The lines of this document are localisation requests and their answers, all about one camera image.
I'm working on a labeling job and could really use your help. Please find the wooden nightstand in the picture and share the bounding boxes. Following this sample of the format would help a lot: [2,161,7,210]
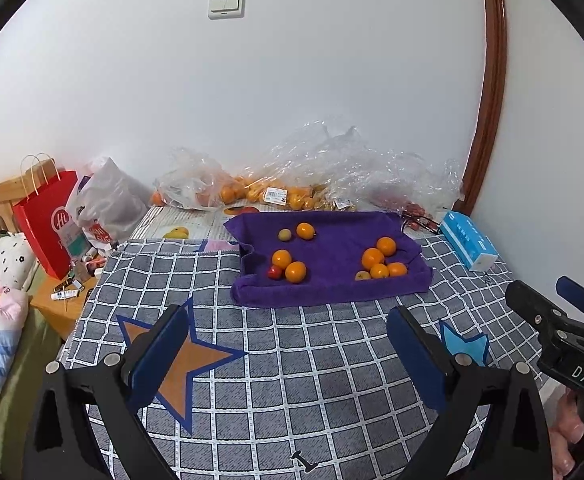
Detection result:
[31,260,104,341]

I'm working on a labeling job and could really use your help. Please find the red paper bag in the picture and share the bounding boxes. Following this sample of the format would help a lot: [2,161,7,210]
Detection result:
[13,152,80,281]

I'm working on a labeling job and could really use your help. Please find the white light switch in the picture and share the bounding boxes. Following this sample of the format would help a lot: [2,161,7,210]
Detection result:
[208,0,247,22]

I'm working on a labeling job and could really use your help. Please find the clear bag of red fruit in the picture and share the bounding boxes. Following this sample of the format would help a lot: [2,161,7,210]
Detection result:
[362,150,465,221]

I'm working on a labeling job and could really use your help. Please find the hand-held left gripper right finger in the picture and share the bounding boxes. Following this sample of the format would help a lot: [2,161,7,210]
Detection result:
[387,305,555,480]

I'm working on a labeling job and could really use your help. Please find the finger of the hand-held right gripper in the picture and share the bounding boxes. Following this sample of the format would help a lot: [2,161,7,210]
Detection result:
[556,275,584,331]
[506,280,570,343]

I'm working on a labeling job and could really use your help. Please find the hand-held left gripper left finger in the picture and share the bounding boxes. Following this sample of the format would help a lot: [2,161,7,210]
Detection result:
[22,304,190,480]

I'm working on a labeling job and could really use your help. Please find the purple towel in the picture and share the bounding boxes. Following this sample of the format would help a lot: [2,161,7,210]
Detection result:
[223,211,433,308]

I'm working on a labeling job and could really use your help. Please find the clear bag of oranges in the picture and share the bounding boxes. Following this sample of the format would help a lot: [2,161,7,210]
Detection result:
[152,147,233,210]
[219,160,323,211]

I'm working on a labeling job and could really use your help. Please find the grey checked blanket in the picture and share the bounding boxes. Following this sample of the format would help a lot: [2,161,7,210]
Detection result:
[54,232,557,480]

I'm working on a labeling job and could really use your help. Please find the brown wooden door frame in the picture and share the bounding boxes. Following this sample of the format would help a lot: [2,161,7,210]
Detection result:
[464,0,507,213]

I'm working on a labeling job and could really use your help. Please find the small black object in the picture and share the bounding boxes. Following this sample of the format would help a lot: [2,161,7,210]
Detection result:
[291,451,320,472]

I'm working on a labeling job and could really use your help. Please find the blue tissue pack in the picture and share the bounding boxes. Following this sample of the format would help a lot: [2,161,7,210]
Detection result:
[439,211,498,272]

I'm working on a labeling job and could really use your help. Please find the person's right hand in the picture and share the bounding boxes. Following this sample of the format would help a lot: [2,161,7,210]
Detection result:
[549,392,584,476]

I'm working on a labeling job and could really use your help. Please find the white plastic bag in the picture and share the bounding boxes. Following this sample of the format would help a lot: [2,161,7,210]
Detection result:
[66,156,151,251]

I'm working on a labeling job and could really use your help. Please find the white printed pillow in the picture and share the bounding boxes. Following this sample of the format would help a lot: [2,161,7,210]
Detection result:
[0,230,38,291]

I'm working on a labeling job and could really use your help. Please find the green bedsheet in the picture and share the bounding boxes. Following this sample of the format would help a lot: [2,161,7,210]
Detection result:
[0,260,63,471]

